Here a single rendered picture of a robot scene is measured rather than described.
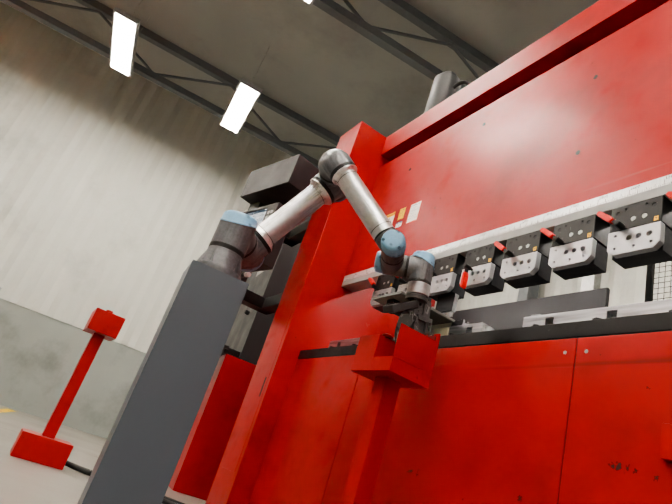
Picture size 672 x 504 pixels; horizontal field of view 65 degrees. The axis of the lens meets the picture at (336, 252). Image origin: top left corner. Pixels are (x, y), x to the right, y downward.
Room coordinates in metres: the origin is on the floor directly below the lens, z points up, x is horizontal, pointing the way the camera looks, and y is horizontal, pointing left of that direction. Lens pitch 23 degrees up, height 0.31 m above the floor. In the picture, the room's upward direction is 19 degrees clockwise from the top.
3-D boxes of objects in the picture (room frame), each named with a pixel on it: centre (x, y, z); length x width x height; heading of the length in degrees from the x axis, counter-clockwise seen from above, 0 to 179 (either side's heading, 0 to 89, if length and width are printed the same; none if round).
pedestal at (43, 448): (3.04, 1.10, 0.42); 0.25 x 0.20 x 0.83; 115
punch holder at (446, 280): (1.98, -0.47, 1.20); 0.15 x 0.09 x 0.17; 25
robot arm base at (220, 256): (1.59, 0.33, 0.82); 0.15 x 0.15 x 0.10
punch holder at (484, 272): (1.80, -0.55, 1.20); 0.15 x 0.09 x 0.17; 25
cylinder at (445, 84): (2.50, -0.38, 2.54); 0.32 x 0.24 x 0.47; 25
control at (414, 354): (1.65, -0.28, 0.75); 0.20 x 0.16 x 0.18; 27
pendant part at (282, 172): (2.92, 0.44, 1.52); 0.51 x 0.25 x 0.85; 38
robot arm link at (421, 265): (1.60, -0.28, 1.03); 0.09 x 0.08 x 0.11; 78
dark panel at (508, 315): (2.39, -0.85, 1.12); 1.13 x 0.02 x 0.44; 25
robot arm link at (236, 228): (1.60, 0.33, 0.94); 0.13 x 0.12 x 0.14; 168
